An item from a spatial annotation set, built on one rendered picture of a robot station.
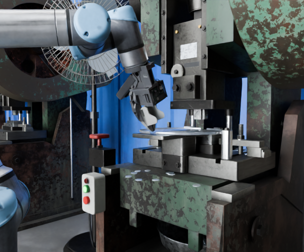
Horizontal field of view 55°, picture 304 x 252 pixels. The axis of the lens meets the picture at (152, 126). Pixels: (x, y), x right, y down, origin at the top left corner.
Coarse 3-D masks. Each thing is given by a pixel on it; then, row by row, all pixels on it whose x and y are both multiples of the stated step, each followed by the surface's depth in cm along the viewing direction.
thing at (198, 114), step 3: (195, 111) 109; (198, 111) 108; (201, 111) 108; (204, 111) 108; (207, 111) 109; (195, 114) 109; (198, 114) 108; (201, 114) 108; (204, 114) 108; (207, 114) 109; (195, 117) 109; (198, 117) 108; (201, 117) 108; (204, 117) 108; (207, 117) 109
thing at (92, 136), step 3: (90, 135) 115; (93, 135) 113; (96, 135) 113; (99, 135) 113; (102, 135) 114; (105, 135) 115; (108, 135) 116; (96, 138) 113; (99, 138) 113; (99, 141) 116; (99, 144) 116
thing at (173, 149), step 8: (136, 136) 92; (144, 136) 89; (152, 136) 87; (160, 136) 85; (168, 136) 86; (176, 136) 88; (184, 136) 91; (192, 136) 95; (168, 144) 99; (176, 144) 96; (184, 144) 95; (192, 144) 98; (168, 152) 99; (176, 152) 96; (184, 152) 95; (192, 152) 98; (168, 160) 99; (176, 160) 96; (184, 160) 95; (168, 168) 99; (176, 168) 97; (184, 168) 95
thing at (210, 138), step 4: (196, 136) 106; (200, 136) 105; (204, 136) 104; (208, 136) 103; (212, 136) 103; (216, 136) 105; (220, 136) 107; (196, 140) 106; (200, 140) 105; (204, 140) 104; (208, 140) 103; (212, 140) 103; (216, 140) 105
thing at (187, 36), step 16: (176, 32) 105; (192, 32) 102; (176, 48) 107; (192, 48) 102; (176, 64) 105; (192, 64) 102; (176, 80) 103; (192, 80) 99; (208, 80) 100; (224, 80) 107; (176, 96) 104; (192, 96) 99; (208, 96) 100
